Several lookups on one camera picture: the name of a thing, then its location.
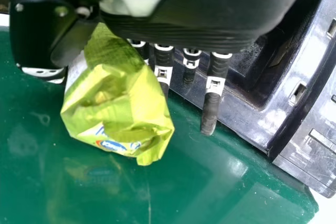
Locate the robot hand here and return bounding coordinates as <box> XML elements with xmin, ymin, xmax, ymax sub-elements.
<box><xmin>9</xmin><ymin>0</ymin><xmax>308</xmax><ymax>137</ymax></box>

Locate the black oven with glass door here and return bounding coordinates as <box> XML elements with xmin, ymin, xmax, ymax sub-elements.
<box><xmin>167</xmin><ymin>0</ymin><xmax>336</xmax><ymax>199</ymax></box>

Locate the yellow-green biscuit packet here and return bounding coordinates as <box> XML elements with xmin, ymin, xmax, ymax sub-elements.
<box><xmin>60</xmin><ymin>22</ymin><xmax>175</xmax><ymax>167</ymax></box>

